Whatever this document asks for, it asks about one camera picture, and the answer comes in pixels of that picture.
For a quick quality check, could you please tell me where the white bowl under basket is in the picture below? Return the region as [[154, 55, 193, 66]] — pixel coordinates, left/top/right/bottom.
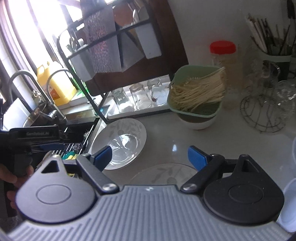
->
[[177, 113, 217, 130]]

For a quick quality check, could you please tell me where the wire glass holder stand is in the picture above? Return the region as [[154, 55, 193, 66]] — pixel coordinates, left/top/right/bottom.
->
[[240, 60, 295, 133]]

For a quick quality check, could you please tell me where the person's left hand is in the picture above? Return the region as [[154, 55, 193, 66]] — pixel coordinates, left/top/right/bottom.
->
[[1, 164, 34, 210]]

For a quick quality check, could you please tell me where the white floral plate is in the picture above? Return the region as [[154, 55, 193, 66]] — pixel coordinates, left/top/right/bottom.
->
[[89, 118, 147, 170], [129, 163, 197, 188]]

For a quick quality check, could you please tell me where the pale blue plastic bowl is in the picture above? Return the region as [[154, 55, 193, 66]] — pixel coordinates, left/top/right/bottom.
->
[[277, 178, 296, 233]]

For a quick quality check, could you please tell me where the chrome kitchen faucet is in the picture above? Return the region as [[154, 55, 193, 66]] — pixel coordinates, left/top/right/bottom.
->
[[8, 69, 67, 124]]

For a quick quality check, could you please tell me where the white rack drip tray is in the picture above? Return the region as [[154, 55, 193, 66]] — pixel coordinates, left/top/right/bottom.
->
[[105, 78, 170, 120]]

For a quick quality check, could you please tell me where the green chopstick holder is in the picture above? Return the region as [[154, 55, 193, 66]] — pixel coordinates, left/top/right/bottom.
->
[[245, 14, 295, 81]]

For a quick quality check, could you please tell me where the red lid plastic jar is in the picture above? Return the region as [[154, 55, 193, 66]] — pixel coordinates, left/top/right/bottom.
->
[[209, 40, 243, 109]]

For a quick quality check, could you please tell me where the yellow oil jug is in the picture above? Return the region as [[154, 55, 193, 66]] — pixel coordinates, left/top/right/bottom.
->
[[37, 61, 77, 106]]

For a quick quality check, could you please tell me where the dry noodle bundle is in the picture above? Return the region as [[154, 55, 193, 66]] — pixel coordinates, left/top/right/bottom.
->
[[171, 67, 227, 112]]

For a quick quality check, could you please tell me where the glass cup in tray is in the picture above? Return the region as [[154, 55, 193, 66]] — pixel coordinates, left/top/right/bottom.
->
[[147, 78, 169, 106], [129, 83, 152, 110], [111, 87, 134, 113]]

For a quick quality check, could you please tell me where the green square noodle basket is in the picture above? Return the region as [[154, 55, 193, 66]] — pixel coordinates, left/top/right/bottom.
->
[[167, 64, 226, 117]]

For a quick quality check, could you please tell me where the grey patterned cloth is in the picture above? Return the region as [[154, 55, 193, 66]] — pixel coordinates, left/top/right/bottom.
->
[[83, 4, 122, 75]]

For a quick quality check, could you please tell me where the dark metal dish rack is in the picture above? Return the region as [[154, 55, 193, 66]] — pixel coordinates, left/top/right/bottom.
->
[[57, 1, 188, 114]]

